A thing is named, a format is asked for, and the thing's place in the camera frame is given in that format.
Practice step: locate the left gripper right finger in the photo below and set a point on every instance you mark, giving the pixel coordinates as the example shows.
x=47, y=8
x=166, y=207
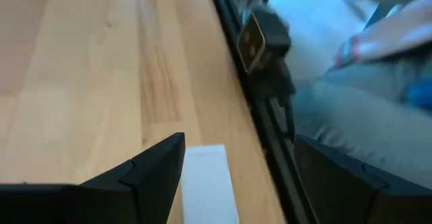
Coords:
x=354, y=197

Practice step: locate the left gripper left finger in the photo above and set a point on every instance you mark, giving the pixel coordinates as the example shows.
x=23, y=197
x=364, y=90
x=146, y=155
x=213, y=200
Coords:
x=101, y=203

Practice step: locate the white rectangular box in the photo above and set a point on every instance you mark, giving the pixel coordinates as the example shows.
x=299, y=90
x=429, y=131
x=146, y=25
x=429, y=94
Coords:
x=209, y=183

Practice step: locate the person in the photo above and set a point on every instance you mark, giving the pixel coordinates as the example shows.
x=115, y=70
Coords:
x=354, y=122

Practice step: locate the black aluminium table frame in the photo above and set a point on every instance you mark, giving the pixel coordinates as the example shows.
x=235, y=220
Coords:
x=273, y=139

